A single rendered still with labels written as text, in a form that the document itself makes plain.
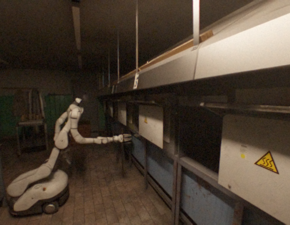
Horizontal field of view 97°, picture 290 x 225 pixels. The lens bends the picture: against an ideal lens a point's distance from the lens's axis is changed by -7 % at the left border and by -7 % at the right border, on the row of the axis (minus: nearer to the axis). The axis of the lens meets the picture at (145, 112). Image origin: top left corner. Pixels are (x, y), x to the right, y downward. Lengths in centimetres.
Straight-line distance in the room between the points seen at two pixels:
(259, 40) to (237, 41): 8
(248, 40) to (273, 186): 58
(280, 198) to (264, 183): 7
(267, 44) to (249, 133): 38
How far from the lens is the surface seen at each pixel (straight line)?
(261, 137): 75
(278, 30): 57
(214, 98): 99
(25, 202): 227
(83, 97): 614
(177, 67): 84
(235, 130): 80
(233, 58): 61
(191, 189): 148
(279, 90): 85
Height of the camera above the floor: 141
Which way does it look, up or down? 6 degrees down
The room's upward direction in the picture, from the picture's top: straight up
